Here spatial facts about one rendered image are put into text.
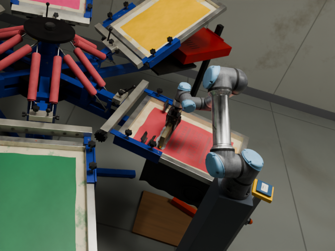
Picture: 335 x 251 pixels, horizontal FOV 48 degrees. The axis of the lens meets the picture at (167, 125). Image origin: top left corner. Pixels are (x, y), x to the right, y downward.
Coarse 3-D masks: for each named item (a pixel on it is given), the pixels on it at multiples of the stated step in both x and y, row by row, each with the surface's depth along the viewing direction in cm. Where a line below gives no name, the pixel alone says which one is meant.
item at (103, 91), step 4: (100, 92) 244; (104, 92) 246; (108, 92) 247; (100, 96) 244; (104, 96) 243; (108, 96) 243; (112, 96) 245; (104, 100) 245; (124, 100) 245; (120, 104) 243
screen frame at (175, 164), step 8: (144, 104) 257; (160, 104) 267; (136, 112) 247; (184, 112) 264; (192, 112) 266; (128, 120) 239; (200, 120) 264; (208, 120) 264; (120, 128) 230; (128, 128) 234; (232, 136) 262; (240, 136) 260; (240, 152) 246; (160, 160) 222; (168, 160) 220; (176, 160) 222; (176, 168) 221; (184, 168) 219; (192, 168) 221; (192, 176) 220; (200, 176) 218; (208, 176) 220; (208, 184) 220
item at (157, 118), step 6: (156, 108) 264; (150, 114) 256; (156, 114) 258; (162, 114) 260; (150, 120) 251; (156, 120) 253; (162, 120) 255; (156, 126) 248; (162, 126) 250; (192, 126) 259; (174, 132) 249; (204, 132) 258; (210, 132) 260
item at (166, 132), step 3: (180, 111) 252; (168, 123) 239; (168, 126) 235; (171, 126) 236; (165, 129) 232; (168, 129) 233; (171, 129) 241; (165, 132) 229; (168, 132) 233; (162, 135) 227; (165, 135) 227; (168, 135) 238; (162, 138) 226; (165, 138) 227; (159, 141) 228; (162, 141) 228; (165, 141) 232; (159, 144) 230; (162, 144) 229
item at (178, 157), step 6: (144, 126) 244; (150, 126) 246; (138, 132) 238; (144, 132) 240; (150, 132) 241; (156, 132) 243; (138, 138) 233; (150, 138) 237; (156, 138) 238; (168, 144) 237; (162, 150) 231; (168, 150) 233; (174, 156) 230; (180, 156) 232; (186, 162) 229; (192, 162) 231; (198, 168) 228; (204, 168) 230
